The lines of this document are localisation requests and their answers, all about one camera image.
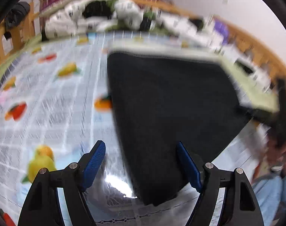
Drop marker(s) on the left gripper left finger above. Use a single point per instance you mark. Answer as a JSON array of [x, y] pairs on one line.
[[42, 206]]

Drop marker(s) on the black pants with white stripe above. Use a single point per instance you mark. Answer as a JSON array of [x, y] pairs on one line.
[[163, 95]]

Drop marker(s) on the person's hand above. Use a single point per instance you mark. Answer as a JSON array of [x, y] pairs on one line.
[[276, 154]]

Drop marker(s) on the fruit print plastic tablecloth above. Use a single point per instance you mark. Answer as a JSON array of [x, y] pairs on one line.
[[52, 104]]

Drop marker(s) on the purple plush toy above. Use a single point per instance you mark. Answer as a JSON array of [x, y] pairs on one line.
[[222, 29]]

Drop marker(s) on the white floral quilt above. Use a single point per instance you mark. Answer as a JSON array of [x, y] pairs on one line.
[[85, 16]]

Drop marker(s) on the dark jacket on bedpost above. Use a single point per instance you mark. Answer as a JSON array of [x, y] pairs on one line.
[[15, 16]]

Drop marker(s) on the wooden bed frame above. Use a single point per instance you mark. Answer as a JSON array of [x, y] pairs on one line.
[[23, 34]]

